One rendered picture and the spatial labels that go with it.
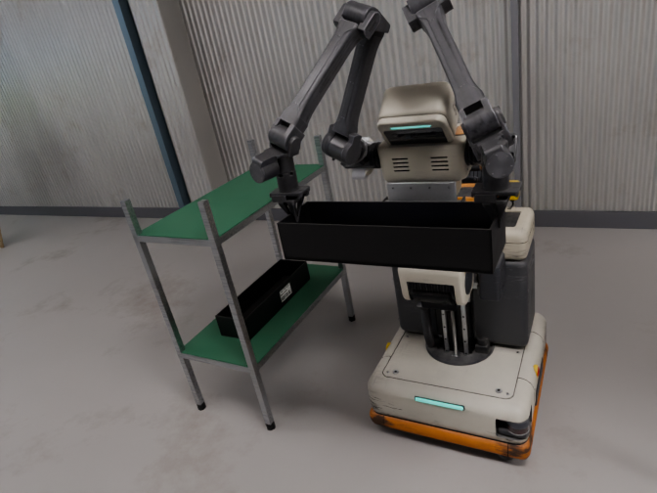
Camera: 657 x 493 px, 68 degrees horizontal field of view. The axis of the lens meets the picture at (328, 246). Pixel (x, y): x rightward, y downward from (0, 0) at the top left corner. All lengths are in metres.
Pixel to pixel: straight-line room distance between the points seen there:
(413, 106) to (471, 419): 1.14
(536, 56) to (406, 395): 2.36
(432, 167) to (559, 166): 2.22
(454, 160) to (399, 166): 0.18
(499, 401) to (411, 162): 0.91
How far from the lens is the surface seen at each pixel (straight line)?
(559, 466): 2.13
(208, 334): 2.47
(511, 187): 1.18
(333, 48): 1.38
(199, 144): 4.58
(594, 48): 3.54
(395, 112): 1.49
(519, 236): 1.87
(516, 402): 1.93
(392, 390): 2.02
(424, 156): 1.54
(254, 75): 4.32
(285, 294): 2.51
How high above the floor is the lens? 1.60
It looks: 24 degrees down
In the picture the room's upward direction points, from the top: 11 degrees counter-clockwise
